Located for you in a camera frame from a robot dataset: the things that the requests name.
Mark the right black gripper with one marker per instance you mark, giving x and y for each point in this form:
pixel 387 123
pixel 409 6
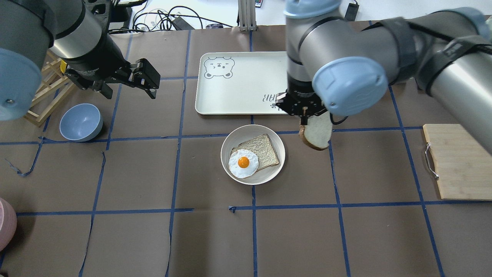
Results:
pixel 301 93

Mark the white bear tray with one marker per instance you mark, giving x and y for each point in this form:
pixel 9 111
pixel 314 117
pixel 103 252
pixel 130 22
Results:
pixel 241 83

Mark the wooden cutting board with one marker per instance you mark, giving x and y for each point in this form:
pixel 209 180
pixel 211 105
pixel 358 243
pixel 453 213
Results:
pixel 461 167

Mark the bread slice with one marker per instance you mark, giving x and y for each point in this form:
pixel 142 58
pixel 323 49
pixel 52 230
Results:
pixel 263 148
pixel 316 134

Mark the blue bowl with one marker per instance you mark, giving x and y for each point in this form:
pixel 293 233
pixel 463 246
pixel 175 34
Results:
pixel 81 123

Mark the pink bowl with ice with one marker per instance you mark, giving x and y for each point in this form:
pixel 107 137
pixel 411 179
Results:
pixel 8 223

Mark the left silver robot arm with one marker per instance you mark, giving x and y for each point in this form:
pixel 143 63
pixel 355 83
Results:
pixel 77 32

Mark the fried egg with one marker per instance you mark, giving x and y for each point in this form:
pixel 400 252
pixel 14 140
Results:
pixel 243 163

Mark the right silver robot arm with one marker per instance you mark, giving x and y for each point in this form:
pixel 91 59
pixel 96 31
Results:
pixel 334 68

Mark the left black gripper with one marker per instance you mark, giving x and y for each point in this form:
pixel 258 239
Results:
pixel 100 55

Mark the beige round plate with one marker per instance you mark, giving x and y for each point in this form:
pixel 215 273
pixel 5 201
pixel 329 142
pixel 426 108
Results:
pixel 243 134

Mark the wooden cup rack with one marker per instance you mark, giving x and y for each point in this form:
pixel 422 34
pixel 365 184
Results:
pixel 53 90

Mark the bread slice on plate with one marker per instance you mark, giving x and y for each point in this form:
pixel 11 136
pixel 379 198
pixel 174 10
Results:
pixel 263 148

